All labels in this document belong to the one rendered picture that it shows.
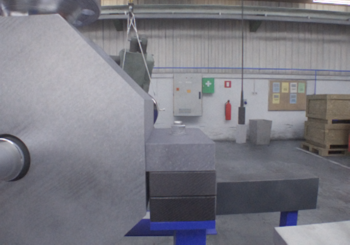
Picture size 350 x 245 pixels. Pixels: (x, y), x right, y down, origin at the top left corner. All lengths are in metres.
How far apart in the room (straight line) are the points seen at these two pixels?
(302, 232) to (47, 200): 0.56
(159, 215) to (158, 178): 0.07
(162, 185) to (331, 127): 4.92
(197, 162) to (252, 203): 0.56
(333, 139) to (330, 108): 0.68
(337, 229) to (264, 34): 6.17
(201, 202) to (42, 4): 0.47
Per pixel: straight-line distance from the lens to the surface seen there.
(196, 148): 0.33
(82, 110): 0.34
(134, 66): 2.18
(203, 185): 0.36
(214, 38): 6.00
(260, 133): 5.59
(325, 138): 5.11
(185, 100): 5.25
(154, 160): 0.33
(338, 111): 5.27
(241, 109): 1.30
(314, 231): 0.61
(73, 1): 0.48
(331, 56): 7.56
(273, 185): 0.88
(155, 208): 0.37
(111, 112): 0.32
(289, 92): 6.55
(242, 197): 0.85
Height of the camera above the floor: 1.18
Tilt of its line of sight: 4 degrees down
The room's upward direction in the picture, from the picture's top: straight up
